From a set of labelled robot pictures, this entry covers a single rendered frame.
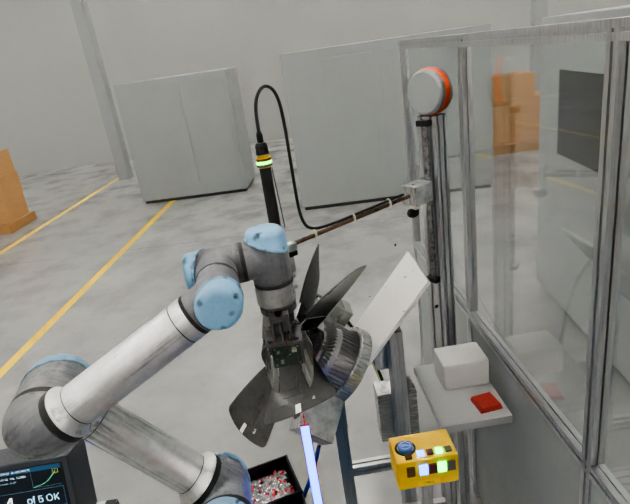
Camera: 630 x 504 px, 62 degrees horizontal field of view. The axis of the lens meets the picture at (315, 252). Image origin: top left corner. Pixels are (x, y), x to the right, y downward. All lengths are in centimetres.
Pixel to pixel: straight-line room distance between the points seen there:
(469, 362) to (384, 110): 536
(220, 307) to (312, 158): 635
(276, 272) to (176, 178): 819
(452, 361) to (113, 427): 124
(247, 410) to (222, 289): 107
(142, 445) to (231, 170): 789
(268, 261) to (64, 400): 40
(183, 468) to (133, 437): 13
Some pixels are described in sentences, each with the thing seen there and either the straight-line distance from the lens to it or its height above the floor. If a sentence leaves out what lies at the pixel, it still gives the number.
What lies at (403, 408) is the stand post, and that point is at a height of 83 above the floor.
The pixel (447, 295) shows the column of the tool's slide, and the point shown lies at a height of 111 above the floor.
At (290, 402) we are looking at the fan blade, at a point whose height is 116.
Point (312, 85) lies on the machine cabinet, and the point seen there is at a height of 163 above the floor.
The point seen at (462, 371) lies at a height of 94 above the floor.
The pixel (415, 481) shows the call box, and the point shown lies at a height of 101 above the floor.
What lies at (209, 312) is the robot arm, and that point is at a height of 173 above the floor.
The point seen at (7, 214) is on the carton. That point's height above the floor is 29.
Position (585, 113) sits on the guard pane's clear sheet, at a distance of 132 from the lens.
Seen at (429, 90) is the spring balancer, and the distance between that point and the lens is 190.
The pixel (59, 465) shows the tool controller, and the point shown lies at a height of 124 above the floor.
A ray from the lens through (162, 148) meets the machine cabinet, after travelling 906.
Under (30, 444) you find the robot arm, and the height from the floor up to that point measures 156.
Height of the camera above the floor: 208
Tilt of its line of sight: 21 degrees down
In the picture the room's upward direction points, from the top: 8 degrees counter-clockwise
